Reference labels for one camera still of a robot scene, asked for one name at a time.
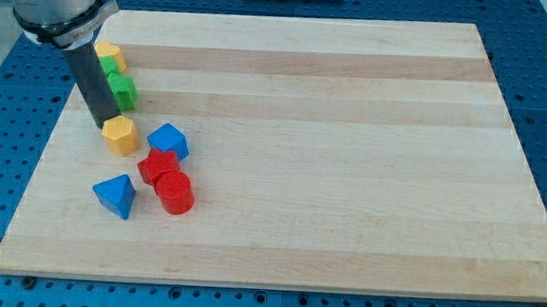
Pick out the yellow heart block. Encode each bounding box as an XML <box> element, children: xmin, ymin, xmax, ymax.
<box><xmin>94</xmin><ymin>40</ymin><xmax>126</xmax><ymax>72</ymax></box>

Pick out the red star block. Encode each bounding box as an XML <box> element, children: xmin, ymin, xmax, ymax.
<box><xmin>137</xmin><ymin>148</ymin><xmax>180</xmax><ymax>187</ymax></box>

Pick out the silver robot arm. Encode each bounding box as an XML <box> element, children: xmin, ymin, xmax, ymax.
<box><xmin>10</xmin><ymin>0</ymin><xmax>119</xmax><ymax>49</ymax></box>

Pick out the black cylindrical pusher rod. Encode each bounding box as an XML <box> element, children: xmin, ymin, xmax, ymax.
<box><xmin>64</xmin><ymin>42</ymin><xmax>121</xmax><ymax>128</ymax></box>

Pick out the red cylinder block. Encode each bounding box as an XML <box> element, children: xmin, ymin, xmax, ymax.
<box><xmin>155</xmin><ymin>171</ymin><xmax>195</xmax><ymax>215</ymax></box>

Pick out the green circle block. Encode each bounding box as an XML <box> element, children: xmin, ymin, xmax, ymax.
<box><xmin>99</xmin><ymin>56</ymin><xmax>122</xmax><ymax>78</ymax></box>

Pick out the green star block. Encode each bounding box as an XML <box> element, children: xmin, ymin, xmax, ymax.
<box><xmin>107</xmin><ymin>73</ymin><xmax>138</xmax><ymax>111</ymax></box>

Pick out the yellow hexagon block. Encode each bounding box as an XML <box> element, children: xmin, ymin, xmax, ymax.
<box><xmin>102</xmin><ymin>115</ymin><xmax>141</xmax><ymax>156</ymax></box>

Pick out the blue cube block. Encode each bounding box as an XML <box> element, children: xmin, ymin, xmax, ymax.
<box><xmin>147</xmin><ymin>124</ymin><xmax>189</xmax><ymax>161</ymax></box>

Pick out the wooden board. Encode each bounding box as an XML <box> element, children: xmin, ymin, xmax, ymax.
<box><xmin>0</xmin><ymin>10</ymin><xmax>547</xmax><ymax>302</ymax></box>

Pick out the blue triangle block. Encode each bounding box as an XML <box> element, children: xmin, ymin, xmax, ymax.
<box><xmin>92</xmin><ymin>174</ymin><xmax>136</xmax><ymax>220</ymax></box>

